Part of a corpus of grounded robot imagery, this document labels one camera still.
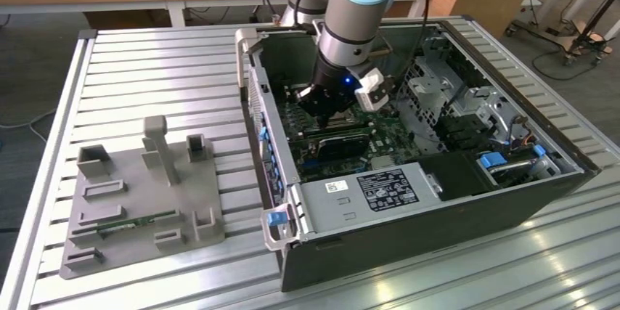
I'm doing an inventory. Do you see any metal socket cover frame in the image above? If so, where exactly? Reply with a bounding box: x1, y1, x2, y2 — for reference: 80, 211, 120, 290
331, 109, 359, 129

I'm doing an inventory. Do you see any CPU socket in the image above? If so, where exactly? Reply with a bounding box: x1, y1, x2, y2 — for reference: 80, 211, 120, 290
328, 108, 360, 130

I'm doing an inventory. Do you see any black graphics card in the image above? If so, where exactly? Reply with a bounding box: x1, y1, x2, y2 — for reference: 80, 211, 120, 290
309, 131, 373, 163

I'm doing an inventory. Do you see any green motherboard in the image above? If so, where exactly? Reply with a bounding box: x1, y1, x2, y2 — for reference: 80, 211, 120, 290
275, 81, 440, 184

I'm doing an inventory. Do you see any silver metal drive cage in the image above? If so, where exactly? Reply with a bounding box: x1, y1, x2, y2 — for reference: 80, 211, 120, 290
396, 32, 500, 155

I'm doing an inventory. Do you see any grey power supply unit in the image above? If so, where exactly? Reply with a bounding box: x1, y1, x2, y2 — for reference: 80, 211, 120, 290
295, 163, 444, 234

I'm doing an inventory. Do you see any blue case latch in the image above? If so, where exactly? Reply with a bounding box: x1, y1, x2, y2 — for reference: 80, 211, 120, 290
265, 211, 288, 230

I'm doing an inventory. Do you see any silver metal tube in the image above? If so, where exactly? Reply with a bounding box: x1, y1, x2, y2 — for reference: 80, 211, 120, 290
487, 159, 540, 180

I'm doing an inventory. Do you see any black PC case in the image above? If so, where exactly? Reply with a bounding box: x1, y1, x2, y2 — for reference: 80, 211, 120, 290
235, 15, 609, 293

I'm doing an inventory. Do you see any grey parts rack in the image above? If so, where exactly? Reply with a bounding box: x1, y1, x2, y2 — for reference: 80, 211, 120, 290
59, 115, 228, 280

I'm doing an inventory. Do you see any green RAM stick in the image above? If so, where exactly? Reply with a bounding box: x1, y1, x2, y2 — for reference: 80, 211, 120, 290
96, 215, 157, 235

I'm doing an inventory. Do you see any wheeled equipment stand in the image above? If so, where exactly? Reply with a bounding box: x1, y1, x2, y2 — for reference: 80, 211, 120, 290
503, 0, 620, 68

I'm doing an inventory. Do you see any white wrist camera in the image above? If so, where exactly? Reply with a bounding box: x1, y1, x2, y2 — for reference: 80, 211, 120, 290
355, 68, 396, 112

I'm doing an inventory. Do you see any coloured wire bundle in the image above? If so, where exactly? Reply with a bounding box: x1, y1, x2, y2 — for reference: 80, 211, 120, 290
503, 114, 533, 153

